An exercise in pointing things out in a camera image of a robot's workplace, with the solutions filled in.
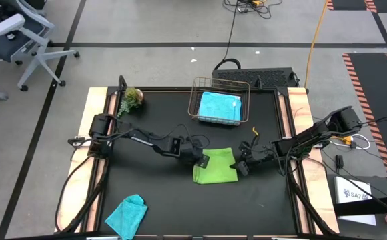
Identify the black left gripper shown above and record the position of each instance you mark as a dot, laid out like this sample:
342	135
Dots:
201	160

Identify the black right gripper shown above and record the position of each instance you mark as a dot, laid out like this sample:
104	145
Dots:
257	153

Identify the green microfiber towel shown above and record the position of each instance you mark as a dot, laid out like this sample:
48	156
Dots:
217	166

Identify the light blue microfiber towel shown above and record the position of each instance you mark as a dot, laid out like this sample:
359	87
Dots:
220	106

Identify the teal microfiber towel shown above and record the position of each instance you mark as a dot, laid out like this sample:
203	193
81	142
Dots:
126	216

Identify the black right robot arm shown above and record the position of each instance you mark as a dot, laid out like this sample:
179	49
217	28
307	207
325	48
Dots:
313	136

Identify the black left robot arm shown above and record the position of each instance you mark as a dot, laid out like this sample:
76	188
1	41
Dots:
140	138

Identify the yellow label tag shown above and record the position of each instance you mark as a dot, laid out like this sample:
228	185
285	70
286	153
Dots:
255	130

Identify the wooden table side board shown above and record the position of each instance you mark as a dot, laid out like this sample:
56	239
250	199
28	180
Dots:
317	186
76	186

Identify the small potted green plant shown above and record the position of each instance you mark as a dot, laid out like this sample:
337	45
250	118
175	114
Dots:
131	98

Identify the black perforated computer case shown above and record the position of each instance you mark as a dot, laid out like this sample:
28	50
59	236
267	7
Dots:
267	76

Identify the white paper sign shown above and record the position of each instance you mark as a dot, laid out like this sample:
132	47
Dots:
350	186

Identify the black metal bar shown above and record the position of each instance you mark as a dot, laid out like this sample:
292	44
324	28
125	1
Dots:
370	206

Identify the black mat orange striped edge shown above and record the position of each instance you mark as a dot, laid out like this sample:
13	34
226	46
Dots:
373	100
348	4

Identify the grey office chair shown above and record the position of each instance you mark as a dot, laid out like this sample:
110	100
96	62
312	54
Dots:
0	46

